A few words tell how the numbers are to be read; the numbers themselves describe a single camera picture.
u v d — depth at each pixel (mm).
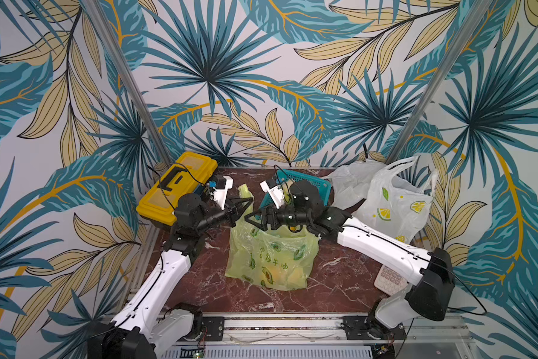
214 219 615
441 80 838
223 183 603
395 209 866
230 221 621
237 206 648
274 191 632
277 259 708
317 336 736
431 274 419
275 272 707
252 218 644
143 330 393
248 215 641
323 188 1030
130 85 849
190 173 950
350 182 1012
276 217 613
